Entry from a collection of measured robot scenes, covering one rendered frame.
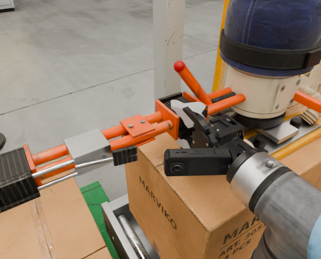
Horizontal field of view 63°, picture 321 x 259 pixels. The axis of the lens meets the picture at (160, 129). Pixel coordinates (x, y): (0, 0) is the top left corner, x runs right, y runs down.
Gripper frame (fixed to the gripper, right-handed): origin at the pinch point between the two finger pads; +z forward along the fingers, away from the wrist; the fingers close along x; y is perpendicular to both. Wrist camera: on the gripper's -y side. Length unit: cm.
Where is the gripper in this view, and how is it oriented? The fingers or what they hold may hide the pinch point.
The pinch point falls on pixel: (171, 118)
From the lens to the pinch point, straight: 57.1
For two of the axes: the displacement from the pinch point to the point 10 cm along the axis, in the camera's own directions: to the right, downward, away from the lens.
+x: 0.0, -8.0, -6.0
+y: 8.5, -3.2, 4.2
